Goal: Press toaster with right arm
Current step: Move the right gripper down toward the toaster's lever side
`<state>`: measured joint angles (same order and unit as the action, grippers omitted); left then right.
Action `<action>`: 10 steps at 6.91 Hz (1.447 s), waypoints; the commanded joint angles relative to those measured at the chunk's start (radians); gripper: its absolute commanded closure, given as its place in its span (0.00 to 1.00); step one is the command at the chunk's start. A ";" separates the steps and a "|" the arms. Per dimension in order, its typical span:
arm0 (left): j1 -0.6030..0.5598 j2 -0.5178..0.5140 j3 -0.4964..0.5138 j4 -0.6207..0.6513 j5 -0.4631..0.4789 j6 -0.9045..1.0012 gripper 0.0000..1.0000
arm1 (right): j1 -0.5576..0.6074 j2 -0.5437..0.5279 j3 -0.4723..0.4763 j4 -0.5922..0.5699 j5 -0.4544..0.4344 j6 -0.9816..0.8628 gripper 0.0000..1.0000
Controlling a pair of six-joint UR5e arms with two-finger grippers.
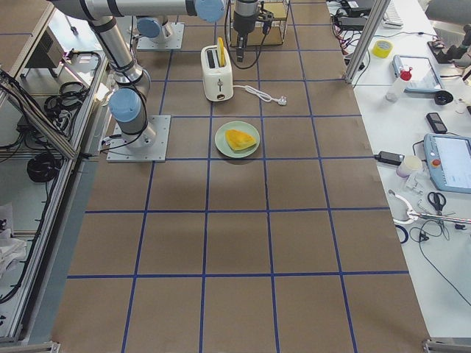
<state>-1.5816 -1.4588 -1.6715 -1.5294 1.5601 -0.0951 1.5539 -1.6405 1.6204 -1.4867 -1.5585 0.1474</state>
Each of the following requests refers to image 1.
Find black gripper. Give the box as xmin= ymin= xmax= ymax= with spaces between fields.
xmin=233 ymin=0 xmax=257 ymax=63

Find white toaster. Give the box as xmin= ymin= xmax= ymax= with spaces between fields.
xmin=200 ymin=45 xmax=233 ymax=102

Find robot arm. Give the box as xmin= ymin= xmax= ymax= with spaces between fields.
xmin=52 ymin=0 xmax=227 ymax=147
xmin=136 ymin=15 xmax=173 ymax=43

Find yellow bread slice in toaster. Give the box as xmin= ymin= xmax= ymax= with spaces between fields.
xmin=216 ymin=37 xmax=226 ymax=68

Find green plate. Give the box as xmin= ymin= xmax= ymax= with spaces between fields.
xmin=215 ymin=121 xmax=261 ymax=158

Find triangular golden pastry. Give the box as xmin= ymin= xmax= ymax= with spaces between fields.
xmin=224 ymin=129 xmax=257 ymax=151

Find yellow tape roll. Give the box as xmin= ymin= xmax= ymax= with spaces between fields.
xmin=372 ymin=40 xmax=393 ymax=59

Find clear squeeze bottle red cap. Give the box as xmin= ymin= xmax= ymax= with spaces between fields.
xmin=385 ymin=68 xmax=411 ymax=102

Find teach pendant far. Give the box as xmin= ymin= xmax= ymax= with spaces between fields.
xmin=392 ymin=54 xmax=444 ymax=93

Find teach pendant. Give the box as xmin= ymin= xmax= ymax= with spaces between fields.
xmin=423 ymin=134 xmax=470 ymax=194
xmin=392 ymin=54 xmax=444 ymax=93

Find black power adapter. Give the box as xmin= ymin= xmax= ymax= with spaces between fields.
xmin=374 ymin=151 xmax=404 ymax=165

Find white plastic cup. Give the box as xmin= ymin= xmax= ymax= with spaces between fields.
xmin=396 ymin=155 xmax=422 ymax=178

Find teach pendant near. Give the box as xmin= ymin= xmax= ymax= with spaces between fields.
xmin=423 ymin=134 xmax=470 ymax=194

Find black scissors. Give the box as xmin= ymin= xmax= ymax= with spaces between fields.
xmin=427 ymin=191 xmax=447 ymax=215

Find wire basket with wooden shelf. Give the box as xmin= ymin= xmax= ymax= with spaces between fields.
xmin=247 ymin=1 xmax=290 ymax=46

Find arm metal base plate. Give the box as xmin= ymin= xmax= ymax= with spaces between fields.
xmin=106 ymin=115 xmax=171 ymax=163
xmin=137 ymin=22 xmax=185 ymax=51

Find white toaster power cable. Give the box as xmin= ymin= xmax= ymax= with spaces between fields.
xmin=233 ymin=84 xmax=288 ymax=107

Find aluminium frame post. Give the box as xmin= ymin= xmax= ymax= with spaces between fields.
xmin=344 ymin=0 xmax=390 ymax=84

